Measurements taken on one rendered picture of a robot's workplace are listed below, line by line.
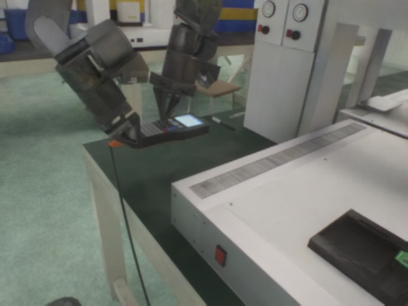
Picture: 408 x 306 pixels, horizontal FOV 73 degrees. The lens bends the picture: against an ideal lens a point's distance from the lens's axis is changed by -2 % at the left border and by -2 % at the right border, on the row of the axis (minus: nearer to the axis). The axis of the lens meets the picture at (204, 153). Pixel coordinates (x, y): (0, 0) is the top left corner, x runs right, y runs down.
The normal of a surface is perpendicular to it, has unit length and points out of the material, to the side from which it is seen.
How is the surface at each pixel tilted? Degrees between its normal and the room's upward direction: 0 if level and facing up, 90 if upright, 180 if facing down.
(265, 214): 0
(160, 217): 0
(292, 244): 0
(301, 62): 90
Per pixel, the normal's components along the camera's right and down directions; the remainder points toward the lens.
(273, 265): 0.06, -0.87
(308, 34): -0.79, 0.25
